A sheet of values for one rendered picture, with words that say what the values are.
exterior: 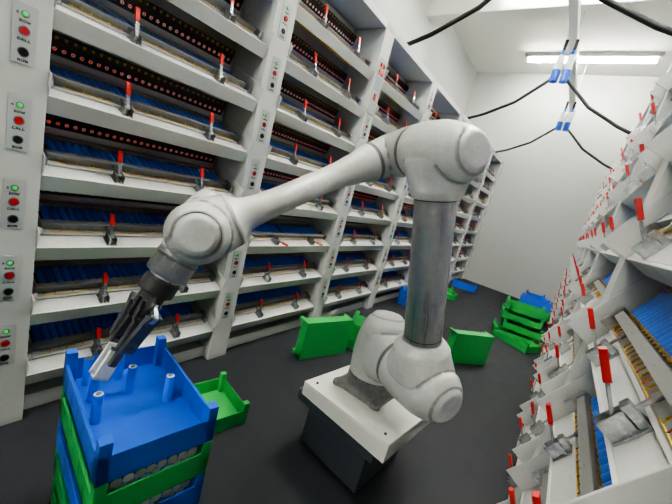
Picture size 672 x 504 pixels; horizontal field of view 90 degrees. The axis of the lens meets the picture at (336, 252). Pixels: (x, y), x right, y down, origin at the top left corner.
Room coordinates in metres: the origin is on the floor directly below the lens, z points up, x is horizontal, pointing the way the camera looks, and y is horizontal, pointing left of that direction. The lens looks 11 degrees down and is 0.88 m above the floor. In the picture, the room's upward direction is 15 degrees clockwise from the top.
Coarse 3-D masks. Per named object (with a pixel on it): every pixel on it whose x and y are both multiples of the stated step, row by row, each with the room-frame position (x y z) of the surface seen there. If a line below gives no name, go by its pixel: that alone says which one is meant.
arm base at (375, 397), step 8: (344, 376) 1.03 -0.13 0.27; (352, 376) 0.99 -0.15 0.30; (336, 384) 1.00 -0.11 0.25; (344, 384) 0.99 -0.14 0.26; (352, 384) 0.98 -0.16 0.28; (360, 384) 0.96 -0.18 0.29; (368, 384) 0.96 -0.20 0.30; (352, 392) 0.97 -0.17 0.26; (360, 392) 0.96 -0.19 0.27; (368, 392) 0.95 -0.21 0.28; (376, 392) 0.95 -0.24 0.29; (384, 392) 0.97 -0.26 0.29; (360, 400) 0.94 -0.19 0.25; (368, 400) 0.93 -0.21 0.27; (376, 400) 0.94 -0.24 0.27; (384, 400) 0.95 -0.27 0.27; (376, 408) 0.91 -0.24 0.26
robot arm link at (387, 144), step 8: (384, 136) 0.92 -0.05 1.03; (392, 136) 0.88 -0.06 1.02; (376, 144) 0.89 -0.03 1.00; (384, 144) 0.89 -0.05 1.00; (392, 144) 0.87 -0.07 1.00; (384, 152) 0.88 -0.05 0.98; (392, 152) 0.87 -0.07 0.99; (384, 160) 0.88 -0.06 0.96; (392, 160) 0.88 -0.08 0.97; (384, 168) 0.89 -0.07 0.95; (392, 168) 0.89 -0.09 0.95; (384, 176) 0.91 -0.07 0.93; (400, 176) 0.91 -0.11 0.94
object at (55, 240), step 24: (48, 192) 0.96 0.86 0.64; (48, 216) 0.91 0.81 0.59; (72, 216) 0.96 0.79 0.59; (96, 216) 1.01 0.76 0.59; (120, 216) 1.09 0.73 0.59; (144, 216) 1.16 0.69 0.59; (48, 240) 0.86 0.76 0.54; (72, 240) 0.90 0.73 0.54; (96, 240) 0.95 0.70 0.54; (120, 240) 1.01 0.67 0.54; (144, 240) 1.07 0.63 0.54
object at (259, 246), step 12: (324, 228) 1.95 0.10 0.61; (252, 240) 1.46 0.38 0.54; (264, 240) 1.53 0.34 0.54; (288, 240) 1.66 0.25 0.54; (300, 240) 1.74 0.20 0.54; (324, 240) 1.92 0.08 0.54; (252, 252) 1.45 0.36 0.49; (264, 252) 1.51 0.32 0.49; (276, 252) 1.57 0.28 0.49; (288, 252) 1.65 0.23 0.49
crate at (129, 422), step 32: (160, 352) 0.76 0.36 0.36; (64, 384) 0.61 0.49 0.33; (160, 384) 0.70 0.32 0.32; (192, 384) 0.66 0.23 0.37; (128, 416) 0.58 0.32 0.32; (160, 416) 0.60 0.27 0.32; (192, 416) 0.63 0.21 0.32; (96, 448) 0.44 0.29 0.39; (128, 448) 0.47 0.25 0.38; (160, 448) 0.50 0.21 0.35; (96, 480) 0.43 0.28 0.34
